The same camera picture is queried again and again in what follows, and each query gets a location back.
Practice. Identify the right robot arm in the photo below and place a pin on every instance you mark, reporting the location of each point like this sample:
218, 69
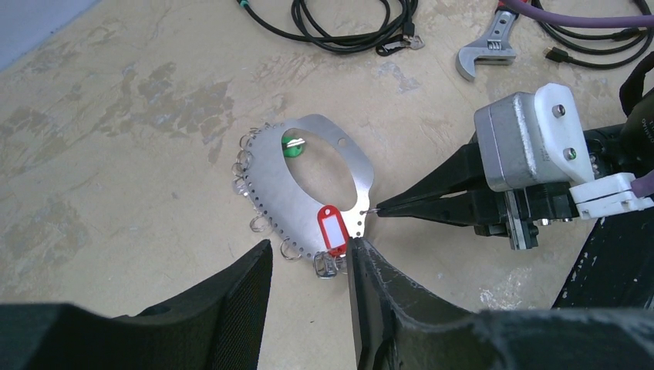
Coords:
614, 268

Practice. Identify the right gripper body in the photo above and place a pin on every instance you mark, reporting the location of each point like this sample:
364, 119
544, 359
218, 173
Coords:
517, 214

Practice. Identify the red tagged key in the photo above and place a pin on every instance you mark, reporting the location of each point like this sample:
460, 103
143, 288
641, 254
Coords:
333, 230

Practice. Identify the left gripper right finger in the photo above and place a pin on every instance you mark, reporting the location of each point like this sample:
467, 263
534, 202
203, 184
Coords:
399, 324

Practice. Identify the red handled adjustable wrench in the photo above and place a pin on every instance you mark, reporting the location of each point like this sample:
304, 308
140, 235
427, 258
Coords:
492, 48

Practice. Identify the green tagged key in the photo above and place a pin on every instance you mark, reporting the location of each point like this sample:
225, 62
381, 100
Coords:
292, 147

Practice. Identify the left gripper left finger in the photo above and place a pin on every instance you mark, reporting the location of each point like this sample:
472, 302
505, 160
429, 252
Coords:
216, 324

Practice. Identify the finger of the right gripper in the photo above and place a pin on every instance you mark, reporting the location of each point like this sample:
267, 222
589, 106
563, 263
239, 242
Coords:
461, 171
472, 208

